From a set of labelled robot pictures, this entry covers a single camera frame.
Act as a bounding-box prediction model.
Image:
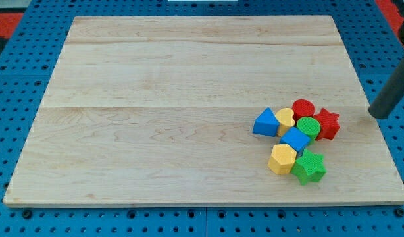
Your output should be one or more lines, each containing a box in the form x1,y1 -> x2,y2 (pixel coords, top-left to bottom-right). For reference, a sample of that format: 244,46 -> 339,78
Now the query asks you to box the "red star block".
313,108 -> 340,140

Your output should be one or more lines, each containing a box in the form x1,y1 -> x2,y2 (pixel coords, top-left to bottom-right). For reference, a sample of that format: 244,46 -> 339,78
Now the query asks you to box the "light wooden board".
3,15 -> 404,208

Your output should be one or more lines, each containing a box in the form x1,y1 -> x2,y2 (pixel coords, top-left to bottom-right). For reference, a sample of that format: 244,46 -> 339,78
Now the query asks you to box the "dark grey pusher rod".
368,57 -> 404,119

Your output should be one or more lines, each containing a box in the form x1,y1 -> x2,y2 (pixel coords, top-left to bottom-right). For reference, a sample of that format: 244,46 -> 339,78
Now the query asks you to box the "blue cube block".
279,127 -> 311,153

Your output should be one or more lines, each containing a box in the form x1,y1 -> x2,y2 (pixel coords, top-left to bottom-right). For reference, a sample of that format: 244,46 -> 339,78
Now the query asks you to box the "blue triangle block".
252,107 -> 280,137

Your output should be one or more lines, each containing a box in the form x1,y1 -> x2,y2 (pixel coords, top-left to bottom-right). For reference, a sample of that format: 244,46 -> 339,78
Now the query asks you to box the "yellow heart block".
275,107 -> 295,136

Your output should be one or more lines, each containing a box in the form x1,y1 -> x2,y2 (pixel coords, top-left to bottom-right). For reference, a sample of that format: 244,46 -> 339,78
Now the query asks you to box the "green cylinder block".
296,117 -> 321,145

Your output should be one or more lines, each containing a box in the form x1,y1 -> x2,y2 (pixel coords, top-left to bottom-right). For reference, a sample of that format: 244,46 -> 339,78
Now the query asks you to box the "green star block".
290,149 -> 327,185

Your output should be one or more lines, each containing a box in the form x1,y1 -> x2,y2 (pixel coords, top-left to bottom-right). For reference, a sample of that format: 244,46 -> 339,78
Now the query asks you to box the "yellow hexagon block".
267,144 -> 297,175

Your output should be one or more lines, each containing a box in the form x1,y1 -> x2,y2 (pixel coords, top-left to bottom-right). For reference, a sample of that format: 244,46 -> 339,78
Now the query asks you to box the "red cylinder block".
291,99 -> 315,122

